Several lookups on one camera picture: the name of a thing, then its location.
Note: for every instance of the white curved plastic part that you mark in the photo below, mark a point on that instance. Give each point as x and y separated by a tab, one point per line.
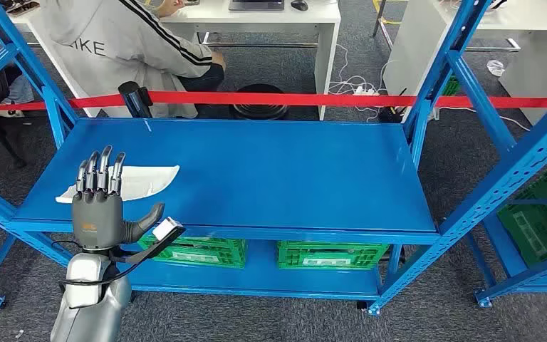
146	181

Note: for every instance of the white desk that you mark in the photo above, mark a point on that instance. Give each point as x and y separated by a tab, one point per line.
254	16
528	19

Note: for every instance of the person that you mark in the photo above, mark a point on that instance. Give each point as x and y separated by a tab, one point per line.
113	56
18	92

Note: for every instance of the red barrier tape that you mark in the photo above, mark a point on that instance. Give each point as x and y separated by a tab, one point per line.
278	99

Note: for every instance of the black round stool base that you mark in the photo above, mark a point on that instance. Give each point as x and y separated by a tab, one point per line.
260	111

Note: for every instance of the green plastic crate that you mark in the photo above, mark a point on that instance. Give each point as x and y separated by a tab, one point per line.
542	222
193	255
452	87
330	257

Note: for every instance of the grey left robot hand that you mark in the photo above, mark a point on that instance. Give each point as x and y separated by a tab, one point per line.
96	217

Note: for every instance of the grey laptop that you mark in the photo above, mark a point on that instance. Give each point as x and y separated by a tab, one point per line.
256	4

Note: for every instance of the black computer mouse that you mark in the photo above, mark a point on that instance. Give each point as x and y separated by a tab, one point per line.
299	4

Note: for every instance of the black device with antenna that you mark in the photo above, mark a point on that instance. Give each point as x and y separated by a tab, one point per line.
389	114

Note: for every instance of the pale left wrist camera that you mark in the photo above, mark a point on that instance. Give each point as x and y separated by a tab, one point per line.
167	229

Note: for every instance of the black stanchion head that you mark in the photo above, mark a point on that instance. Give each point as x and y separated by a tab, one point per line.
134	99

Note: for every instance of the white power strip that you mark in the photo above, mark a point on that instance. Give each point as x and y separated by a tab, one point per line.
365	90

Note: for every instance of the crumpled clear plastic bag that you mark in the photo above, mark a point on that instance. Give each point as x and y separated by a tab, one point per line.
495	67

